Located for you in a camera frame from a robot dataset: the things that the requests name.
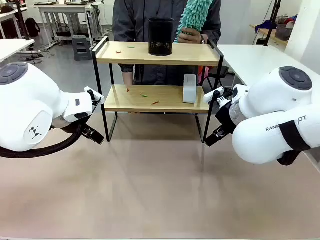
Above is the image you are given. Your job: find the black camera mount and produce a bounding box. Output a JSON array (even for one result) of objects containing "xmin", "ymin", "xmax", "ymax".
[{"xmin": 212, "ymin": 89, "xmax": 235, "ymax": 107}]

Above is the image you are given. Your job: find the pink cloth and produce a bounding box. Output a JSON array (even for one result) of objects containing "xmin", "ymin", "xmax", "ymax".
[{"xmin": 198, "ymin": 65, "xmax": 210, "ymax": 84}]

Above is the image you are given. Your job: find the black braided cable sleeve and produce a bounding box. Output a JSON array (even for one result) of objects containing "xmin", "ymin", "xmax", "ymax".
[{"xmin": 0, "ymin": 121, "xmax": 85, "ymax": 159}]

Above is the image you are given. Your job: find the white desk with frame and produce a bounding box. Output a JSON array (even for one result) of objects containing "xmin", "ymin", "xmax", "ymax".
[{"xmin": 34, "ymin": 0, "xmax": 105, "ymax": 48}]

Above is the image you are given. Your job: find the person's right forearm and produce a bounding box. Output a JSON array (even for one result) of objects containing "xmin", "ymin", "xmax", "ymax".
[{"xmin": 112, "ymin": 22, "xmax": 136, "ymax": 74}]

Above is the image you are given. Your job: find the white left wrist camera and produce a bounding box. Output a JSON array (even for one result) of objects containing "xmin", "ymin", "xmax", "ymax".
[{"xmin": 84, "ymin": 86, "xmax": 106, "ymax": 108}]

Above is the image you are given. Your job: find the black tripod pole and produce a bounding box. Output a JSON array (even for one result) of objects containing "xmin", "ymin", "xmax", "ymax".
[{"xmin": 14, "ymin": 0, "xmax": 33, "ymax": 41}]

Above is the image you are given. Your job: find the person's right hand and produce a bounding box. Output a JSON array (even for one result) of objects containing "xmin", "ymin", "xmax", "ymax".
[{"xmin": 122, "ymin": 71, "xmax": 134, "ymax": 87}]

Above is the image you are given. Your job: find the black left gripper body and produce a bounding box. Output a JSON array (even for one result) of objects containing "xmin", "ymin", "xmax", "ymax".
[{"xmin": 81, "ymin": 113, "xmax": 92, "ymax": 131}]

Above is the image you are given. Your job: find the two-tier wooden metal shelf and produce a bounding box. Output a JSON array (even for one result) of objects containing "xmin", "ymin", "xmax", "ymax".
[{"xmin": 91, "ymin": 35, "xmax": 225, "ymax": 145}]

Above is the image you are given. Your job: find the person's left hand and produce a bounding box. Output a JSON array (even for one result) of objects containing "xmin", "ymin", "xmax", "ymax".
[{"xmin": 178, "ymin": 26, "xmax": 203, "ymax": 45}]

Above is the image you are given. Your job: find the black strap on arm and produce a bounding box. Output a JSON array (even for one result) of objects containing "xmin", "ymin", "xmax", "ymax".
[{"xmin": 276, "ymin": 119, "xmax": 312, "ymax": 166}]

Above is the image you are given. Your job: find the person's left forearm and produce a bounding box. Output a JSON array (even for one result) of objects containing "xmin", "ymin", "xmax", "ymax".
[{"xmin": 199, "ymin": 14, "xmax": 222, "ymax": 45}]

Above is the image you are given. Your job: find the black tripod stand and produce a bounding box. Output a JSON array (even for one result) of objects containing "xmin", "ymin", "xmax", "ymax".
[{"xmin": 263, "ymin": 0, "xmax": 283, "ymax": 48}]

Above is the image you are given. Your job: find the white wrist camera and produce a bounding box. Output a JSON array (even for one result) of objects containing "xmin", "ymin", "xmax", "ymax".
[
  {"xmin": 84, "ymin": 86, "xmax": 106, "ymax": 108},
  {"xmin": 203, "ymin": 87, "xmax": 225, "ymax": 104}
]

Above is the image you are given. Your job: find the black backpack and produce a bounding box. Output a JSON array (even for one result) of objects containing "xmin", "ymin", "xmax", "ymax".
[{"xmin": 24, "ymin": 17, "xmax": 42, "ymax": 38}]

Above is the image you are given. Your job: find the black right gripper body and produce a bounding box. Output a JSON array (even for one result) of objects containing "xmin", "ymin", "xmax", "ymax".
[{"xmin": 214, "ymin": 101, "xmax": 238, "ymax": 132}]

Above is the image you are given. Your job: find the wooden bench table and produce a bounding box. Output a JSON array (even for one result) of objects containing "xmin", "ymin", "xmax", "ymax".
[{"xmin": 249, "ymin": 23, "xmax": 296, "ymax": 48}]

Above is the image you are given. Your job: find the grey storage basket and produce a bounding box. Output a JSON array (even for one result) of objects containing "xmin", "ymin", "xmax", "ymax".
[{"xmin": 274, "ymin": 23, "xmax": 294, "ymax": 41}]

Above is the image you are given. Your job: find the white side table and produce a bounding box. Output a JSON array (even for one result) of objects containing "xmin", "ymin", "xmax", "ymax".
[{"xmin": 0, "ymin": 38, "xmax": 36, "ymax": 64}]

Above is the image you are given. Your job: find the white rectangular box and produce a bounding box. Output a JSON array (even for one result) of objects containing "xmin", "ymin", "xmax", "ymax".
[{"xmin": 182, "ymin": 73, "xmax": 199, "ymax": 104}]

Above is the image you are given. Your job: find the black mesh pen holder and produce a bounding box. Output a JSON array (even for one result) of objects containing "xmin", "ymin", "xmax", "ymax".
[{"xmin": 147, "ymin": 17, "xmax": 174, "ymax": 57}]

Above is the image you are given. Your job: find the person in dark jacket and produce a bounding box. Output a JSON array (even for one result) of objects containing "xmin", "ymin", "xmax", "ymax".
[{"xmin": 112, "ymin": 0, "xmax": 222, "ymax": 86}]

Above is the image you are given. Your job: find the grey plastic step stool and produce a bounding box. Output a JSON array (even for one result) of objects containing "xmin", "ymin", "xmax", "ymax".
[{"xmin": 71, "ymin": 34, "xmax": 93, "ymax": 62}]

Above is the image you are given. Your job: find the blue cloth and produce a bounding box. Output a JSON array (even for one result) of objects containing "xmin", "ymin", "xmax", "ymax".
[{"xmin": 254, "ymin": 20, "xmax": 279, "ymax": 34}]

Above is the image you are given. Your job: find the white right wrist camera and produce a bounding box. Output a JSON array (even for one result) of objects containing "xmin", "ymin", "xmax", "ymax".
[{"xmin": 203, "ymin": 87, "xmax": 225, "ymax": 104}]

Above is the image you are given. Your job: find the teal chenille duster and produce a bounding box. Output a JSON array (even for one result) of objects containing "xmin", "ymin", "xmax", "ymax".
[{"xmin": 173, "ymin": 0, "xmax": 217, "ymax": 45}]

